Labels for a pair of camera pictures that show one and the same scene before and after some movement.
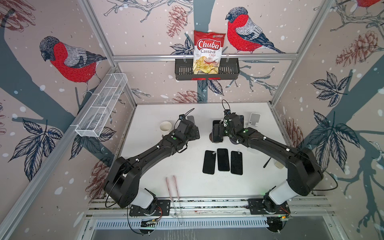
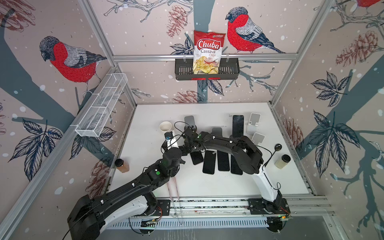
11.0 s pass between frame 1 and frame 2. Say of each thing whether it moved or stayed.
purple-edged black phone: moved
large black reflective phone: stayed
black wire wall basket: stayed
